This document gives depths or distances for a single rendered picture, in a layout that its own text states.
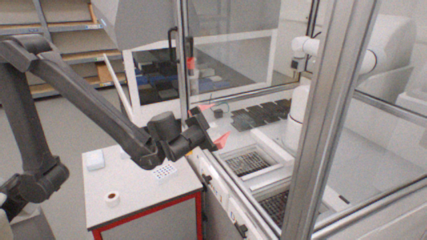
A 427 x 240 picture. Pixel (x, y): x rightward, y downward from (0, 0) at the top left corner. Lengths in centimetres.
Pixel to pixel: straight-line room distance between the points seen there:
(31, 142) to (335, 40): 76
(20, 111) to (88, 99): 18
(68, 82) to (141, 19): 106
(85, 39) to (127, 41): 344
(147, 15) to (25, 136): 110
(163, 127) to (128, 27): 113
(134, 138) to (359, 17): 54
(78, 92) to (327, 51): 56
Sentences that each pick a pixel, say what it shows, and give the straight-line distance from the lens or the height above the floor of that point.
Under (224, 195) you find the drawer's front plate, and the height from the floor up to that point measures 91.
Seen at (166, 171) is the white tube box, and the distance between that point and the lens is 150.
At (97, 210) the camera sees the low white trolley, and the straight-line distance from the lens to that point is 145.
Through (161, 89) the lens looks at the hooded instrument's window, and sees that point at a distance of 186.
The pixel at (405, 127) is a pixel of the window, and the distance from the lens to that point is 90.
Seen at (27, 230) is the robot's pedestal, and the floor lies 61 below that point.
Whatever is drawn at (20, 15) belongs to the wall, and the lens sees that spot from 507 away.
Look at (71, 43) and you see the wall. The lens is 513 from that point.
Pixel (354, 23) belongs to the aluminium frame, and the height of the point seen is 169.
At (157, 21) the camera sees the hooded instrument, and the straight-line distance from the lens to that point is 172.
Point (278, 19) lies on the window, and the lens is 70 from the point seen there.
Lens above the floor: 177
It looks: 30 degrees down
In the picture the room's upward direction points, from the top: straight up
